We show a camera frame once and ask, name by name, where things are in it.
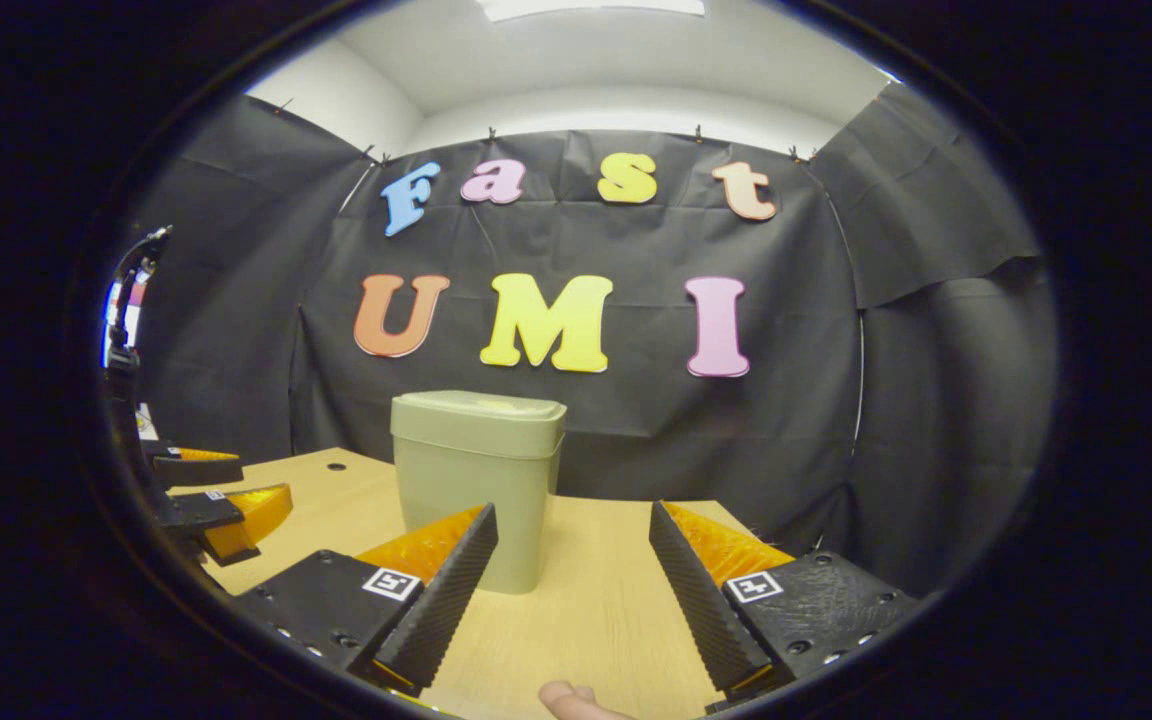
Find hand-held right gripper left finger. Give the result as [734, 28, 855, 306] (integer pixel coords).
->
[233, 503, 499, 699]

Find black backdrop cloth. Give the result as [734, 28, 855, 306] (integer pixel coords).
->
[121, 80, 1057, 601]

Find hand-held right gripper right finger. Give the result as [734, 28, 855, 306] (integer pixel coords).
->
[648, 501, 937, 703]

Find wooden desktop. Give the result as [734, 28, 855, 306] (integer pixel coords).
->
[166, 447, 797, 720]

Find green desktop garbage bin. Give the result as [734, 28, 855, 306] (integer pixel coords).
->
[390, 390, 568, 595]

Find computer monitor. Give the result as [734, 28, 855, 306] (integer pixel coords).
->
[101, 270, 147, 366]

